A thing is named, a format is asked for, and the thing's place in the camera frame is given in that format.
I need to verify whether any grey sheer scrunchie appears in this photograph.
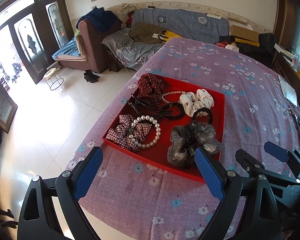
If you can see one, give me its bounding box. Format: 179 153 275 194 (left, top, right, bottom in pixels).
167 121 224 169

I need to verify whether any cream cherry-print scrunchie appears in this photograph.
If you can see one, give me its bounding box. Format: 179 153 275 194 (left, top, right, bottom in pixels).
179 89 214 117

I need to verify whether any black braided hair tie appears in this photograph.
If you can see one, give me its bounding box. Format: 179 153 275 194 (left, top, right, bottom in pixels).
160 101 186 120

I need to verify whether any small pearl necklace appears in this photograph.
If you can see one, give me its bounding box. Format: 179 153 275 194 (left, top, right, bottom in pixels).
161 90 187 105

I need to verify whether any red white plaid scrunchie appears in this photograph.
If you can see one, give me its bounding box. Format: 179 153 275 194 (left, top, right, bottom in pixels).
106 114 152 152

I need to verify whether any large pearl bracelet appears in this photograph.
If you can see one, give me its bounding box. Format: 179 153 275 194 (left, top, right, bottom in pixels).
128 115 161 150

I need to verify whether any dark red polka-dot scrunchie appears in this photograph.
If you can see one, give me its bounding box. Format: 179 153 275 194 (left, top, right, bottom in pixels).
137 73 165 107

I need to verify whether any black hair claw clip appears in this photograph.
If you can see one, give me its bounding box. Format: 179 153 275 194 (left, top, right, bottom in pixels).
127 94 172 118

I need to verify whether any red jewelry tray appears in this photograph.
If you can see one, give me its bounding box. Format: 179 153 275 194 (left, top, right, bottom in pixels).
102 75 225 183

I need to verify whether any white paper sheet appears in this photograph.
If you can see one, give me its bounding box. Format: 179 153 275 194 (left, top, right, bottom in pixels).
279 75 298 108

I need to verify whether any purple floral bedspread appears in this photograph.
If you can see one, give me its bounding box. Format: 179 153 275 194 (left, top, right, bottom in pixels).
68 38 300 239

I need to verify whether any dark wooden cabinet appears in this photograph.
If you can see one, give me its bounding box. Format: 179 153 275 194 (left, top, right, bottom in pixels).
271 0 300 107

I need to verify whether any cardboard box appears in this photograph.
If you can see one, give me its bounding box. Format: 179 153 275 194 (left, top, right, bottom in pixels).
229 25 258 42

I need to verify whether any blue plaid blanket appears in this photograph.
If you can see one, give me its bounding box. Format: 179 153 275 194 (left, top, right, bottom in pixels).
132 8 230 44

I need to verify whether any pair of black boots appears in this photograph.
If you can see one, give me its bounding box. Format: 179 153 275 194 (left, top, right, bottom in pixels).
84 70 100 83

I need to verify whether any yellow bag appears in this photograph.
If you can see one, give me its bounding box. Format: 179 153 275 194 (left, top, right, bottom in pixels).
158 30 182 43

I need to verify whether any grey striped pillow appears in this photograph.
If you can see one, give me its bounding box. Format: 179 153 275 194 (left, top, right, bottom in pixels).
101 28 163 72

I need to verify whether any brown sofa armchair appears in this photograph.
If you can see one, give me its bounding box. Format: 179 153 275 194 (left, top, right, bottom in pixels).
56 19 122 73

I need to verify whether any olive brown garment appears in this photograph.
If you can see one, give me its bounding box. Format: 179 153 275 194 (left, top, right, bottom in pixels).
129 22 167 44

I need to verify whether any dark wooden glass door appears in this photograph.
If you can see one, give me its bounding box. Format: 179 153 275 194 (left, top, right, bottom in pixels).
0 0 73 132

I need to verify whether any dark blue clothing pile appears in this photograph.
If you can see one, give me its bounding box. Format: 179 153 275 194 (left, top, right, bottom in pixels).
76 7 121 33

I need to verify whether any small round wire stool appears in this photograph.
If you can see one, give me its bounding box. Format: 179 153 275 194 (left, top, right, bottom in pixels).
43 68 64 91

